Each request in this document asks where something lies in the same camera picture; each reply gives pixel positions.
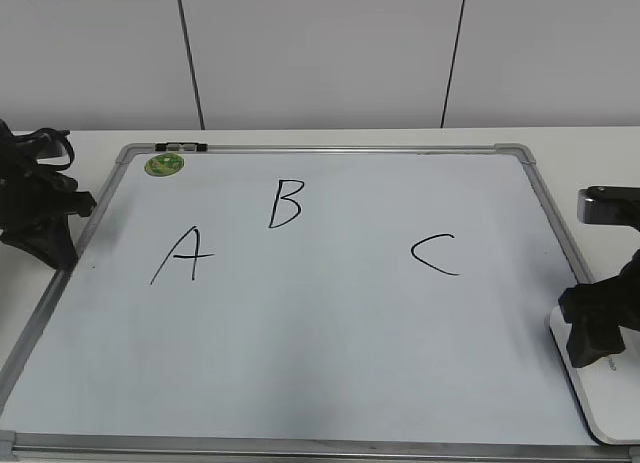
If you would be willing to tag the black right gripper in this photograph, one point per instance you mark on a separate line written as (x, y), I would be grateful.
(612, 303)

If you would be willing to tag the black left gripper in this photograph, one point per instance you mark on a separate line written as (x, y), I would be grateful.
(27, 184)

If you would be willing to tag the white rectangular eraser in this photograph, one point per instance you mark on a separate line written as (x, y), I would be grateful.
(608, 391)

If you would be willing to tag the round green sticker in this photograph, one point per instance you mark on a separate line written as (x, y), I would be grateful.
(164, 165)

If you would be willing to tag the black and silver board clip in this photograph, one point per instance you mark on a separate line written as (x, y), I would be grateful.
(181, 147)

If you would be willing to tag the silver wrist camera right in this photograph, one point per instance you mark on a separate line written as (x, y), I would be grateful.
(609, 205)

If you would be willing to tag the white whiteboard with grey frame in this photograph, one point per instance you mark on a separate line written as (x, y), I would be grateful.
(272, 303)

